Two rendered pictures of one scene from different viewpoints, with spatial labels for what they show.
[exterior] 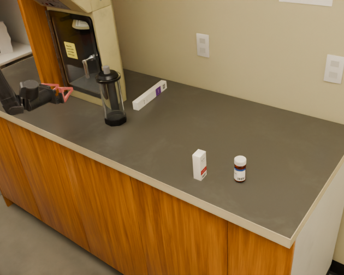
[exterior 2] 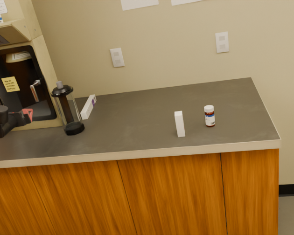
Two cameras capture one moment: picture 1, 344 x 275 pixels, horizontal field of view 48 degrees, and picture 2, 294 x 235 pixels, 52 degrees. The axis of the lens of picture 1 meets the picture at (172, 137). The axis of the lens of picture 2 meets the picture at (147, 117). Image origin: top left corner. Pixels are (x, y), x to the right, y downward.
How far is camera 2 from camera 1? 61 cm
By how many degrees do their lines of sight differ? 25
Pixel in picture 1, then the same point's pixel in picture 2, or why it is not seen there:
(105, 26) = (42, 52)
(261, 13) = (160, 18)
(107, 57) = (50, 79)
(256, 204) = (238, 132)
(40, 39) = not seen: outside the picture
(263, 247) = (255, 163)
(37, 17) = not seen: outside the picture
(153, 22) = (67, 52)
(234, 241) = (228, 171)
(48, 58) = not seen: outside the picture
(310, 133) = (225, 88)
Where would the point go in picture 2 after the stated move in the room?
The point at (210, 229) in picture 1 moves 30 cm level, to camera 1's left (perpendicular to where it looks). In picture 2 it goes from (205, 172) to (147, 206)
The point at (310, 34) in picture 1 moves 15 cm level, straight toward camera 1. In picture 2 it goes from (200, 23) to (210, 26)
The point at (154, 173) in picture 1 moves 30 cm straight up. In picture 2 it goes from (145, 146) to (130, 80)
